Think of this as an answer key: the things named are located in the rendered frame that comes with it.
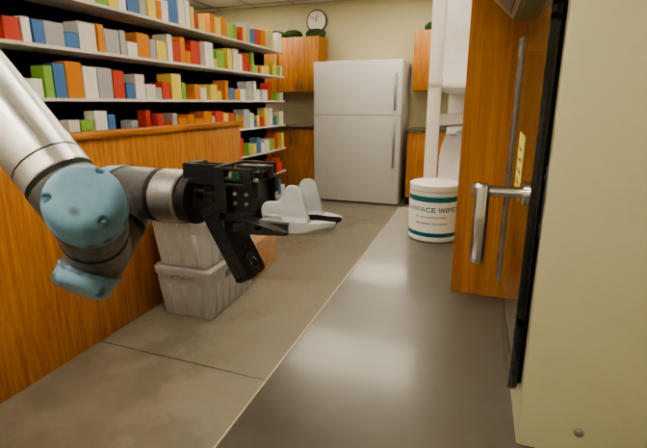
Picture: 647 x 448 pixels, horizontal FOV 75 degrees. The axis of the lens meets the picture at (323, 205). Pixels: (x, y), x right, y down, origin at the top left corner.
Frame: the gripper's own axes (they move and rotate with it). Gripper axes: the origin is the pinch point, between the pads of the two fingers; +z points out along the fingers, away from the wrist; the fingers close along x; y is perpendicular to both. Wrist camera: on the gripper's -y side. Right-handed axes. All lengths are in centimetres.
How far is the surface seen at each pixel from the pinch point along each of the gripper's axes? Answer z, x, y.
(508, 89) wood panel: 20.7, 31.9, 17.2
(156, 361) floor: -129, 105, -115
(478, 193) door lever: 17.0, -0.7, 5.7
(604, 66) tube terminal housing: 25.8, -5.2, 17.9
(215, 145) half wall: -172, 232, -18
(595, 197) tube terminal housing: 26.7, -5.2, 7.0
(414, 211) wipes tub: 3, 61, -13
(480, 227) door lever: 17.6, -0.7, 1.9
